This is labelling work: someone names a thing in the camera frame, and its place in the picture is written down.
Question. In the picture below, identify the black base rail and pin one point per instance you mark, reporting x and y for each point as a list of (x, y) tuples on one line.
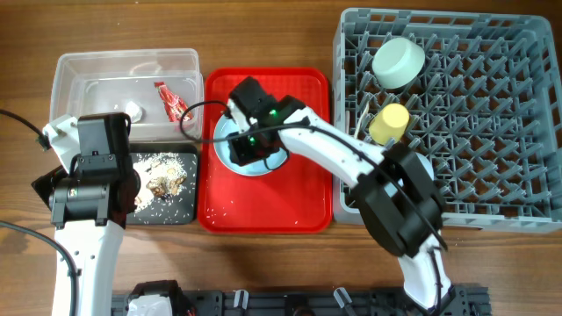
[(377, 302)]

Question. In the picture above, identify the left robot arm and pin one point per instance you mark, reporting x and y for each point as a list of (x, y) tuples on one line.
[(89, 196)]

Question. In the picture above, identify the grey dishwasher rack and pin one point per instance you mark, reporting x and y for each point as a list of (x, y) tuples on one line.
[(485, 109)]

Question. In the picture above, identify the white tissue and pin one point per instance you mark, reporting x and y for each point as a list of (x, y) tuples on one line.
[(134, 111)]

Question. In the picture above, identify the black tray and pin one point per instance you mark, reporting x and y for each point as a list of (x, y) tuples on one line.
[(183, 208)]

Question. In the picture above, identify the rice and food scraps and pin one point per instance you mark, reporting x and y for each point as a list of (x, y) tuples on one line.
[(162, 177)]

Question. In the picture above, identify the red serving tray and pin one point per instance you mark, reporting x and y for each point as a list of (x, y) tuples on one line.
[(297, 198)]

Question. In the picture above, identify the light blue bowl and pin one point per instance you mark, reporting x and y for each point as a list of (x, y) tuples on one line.
[(427, 165)]

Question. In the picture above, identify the red snack wrapper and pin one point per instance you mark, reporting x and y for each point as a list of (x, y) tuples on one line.
[(173, 104)]

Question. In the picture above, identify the mint green bowl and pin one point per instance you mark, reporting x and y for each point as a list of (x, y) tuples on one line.
[(397, 63)]

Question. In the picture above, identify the light blue plate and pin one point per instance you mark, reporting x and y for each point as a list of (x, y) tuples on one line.
[(223, 128)]

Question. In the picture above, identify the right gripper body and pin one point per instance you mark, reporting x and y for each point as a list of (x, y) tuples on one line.
[(250, 147)]

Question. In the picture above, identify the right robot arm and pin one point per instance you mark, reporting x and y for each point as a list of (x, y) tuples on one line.
[(396, 196)]

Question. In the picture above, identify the clear plastic bin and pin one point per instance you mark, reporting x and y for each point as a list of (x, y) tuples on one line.
[(108, 81)]

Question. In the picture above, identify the white plastic fork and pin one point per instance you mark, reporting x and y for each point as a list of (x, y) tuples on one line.
[(360, 121)]

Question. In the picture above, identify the yellow plastic cup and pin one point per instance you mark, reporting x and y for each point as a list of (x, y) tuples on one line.
[(390, 123)]

